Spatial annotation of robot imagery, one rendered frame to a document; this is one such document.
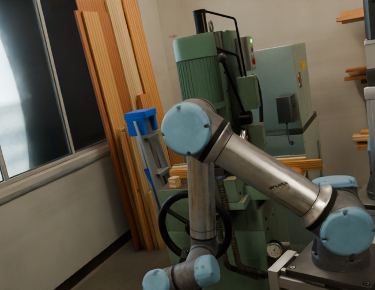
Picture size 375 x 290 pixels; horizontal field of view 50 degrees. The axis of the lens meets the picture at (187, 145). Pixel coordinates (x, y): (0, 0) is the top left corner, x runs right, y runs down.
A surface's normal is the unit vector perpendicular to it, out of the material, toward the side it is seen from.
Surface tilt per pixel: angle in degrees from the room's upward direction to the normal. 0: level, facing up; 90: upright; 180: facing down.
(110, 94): 87
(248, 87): 90
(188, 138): 85
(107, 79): 87
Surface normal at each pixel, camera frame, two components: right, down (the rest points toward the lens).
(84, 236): 0.89, -0.07
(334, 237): -0.09, 0.29
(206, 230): 0.18, 0.22
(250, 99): -0.34, 0.24
